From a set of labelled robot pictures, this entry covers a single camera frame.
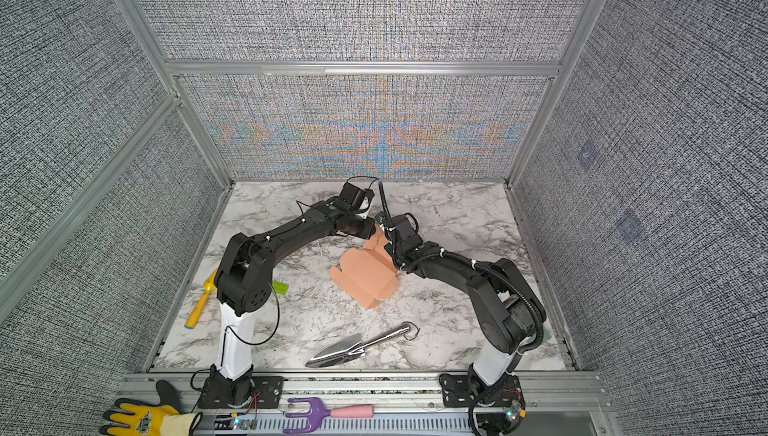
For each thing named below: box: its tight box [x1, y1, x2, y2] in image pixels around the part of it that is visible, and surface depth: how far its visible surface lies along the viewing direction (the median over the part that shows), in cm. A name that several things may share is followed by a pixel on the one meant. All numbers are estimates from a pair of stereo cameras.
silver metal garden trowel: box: [305, 321, 420, 368], surface depth 81 cm
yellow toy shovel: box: [184, 269, 218, 329], surface depth 88 cm
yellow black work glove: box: [99, 380, 203, 436], surface depth 69 cm
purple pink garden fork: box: [282, 397, 374, 434], surface depth 72 cm
